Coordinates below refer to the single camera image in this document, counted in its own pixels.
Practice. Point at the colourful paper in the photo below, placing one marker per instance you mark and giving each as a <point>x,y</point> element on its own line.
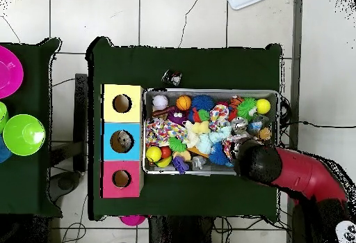
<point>164,133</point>
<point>229,145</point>

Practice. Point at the crushed silver can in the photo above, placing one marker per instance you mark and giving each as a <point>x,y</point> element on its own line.
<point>239,123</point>

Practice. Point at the purple spiky monster toy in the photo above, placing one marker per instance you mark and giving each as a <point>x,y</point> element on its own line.
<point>176,116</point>

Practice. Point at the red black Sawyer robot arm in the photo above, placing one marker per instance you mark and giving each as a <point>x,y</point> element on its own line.
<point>306,173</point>

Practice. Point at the white tray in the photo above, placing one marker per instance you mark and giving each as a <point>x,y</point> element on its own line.
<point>244,0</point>

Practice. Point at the green spiky rubber ball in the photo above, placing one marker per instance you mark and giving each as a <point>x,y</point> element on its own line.
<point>246,108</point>

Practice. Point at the white foam baseball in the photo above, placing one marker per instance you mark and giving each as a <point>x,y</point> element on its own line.
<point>160,102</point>

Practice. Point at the orange foam basketball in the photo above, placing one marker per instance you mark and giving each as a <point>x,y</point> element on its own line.
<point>183,103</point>

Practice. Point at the magenta bowl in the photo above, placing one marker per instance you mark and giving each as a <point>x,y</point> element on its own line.
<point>8,71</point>

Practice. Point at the crushed red black can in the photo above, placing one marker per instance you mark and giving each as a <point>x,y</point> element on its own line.
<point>172,77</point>

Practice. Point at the blue bowl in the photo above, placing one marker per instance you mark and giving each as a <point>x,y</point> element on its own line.
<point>4,152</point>

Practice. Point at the wooden box with three holes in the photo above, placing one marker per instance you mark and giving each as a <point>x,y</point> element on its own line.
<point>133,92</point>

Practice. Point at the blue spiky rubber ball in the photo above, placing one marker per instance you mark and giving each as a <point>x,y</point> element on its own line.
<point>202,103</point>

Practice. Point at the grey round floor base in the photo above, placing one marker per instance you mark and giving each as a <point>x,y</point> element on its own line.
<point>65,183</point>

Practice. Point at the dark green table cloth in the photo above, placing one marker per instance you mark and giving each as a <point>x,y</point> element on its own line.
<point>180,64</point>
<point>27,184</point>

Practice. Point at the lime green bowl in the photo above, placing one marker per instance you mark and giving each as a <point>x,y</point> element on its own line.
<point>2,115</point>
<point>23,135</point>

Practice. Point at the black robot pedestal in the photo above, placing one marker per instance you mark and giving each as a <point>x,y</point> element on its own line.
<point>178,231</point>

